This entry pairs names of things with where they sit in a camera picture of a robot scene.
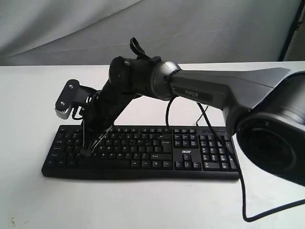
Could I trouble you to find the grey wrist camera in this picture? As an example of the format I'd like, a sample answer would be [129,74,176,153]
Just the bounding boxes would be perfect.
[55,79,97,120]

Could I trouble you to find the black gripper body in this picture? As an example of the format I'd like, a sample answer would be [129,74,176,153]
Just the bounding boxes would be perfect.
[81,80,141,134]

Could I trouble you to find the black keyboard usb cable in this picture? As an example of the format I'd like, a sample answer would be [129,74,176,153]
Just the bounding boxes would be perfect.
[196,103,210,127]

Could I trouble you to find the black stand pole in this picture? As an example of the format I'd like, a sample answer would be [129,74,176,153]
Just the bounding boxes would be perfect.
[278,0,305,62]

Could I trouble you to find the black acer keyboard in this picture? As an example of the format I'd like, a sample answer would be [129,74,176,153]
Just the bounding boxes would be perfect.
[41,125,239,180]

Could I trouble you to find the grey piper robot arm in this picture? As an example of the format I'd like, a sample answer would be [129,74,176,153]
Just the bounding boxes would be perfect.
[81,57,305,185]

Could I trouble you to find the grey backdrop cloth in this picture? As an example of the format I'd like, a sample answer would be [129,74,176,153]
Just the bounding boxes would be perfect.
[0,0,300,65]

